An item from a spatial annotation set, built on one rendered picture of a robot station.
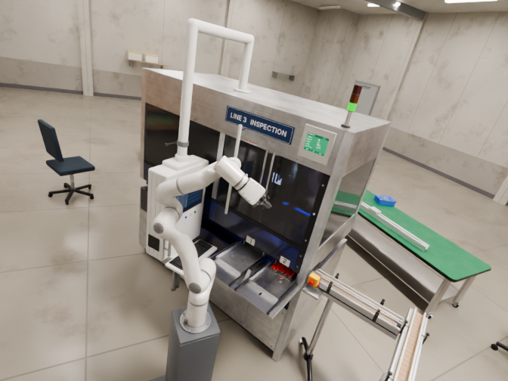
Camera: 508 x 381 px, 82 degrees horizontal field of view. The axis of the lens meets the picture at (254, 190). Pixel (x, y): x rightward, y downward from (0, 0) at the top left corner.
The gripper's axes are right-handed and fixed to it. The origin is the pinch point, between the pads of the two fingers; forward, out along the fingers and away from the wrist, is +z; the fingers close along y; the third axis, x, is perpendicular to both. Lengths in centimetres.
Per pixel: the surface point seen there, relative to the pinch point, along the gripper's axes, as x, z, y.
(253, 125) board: -74, -25, -38
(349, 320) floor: -139, 196, 32
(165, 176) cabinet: -70, -48, 30
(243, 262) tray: -88, 42, 46
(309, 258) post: -55, 66, 7
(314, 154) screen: -41, 14, -45
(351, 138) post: -24, 19, -63
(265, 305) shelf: -47, 60, 52
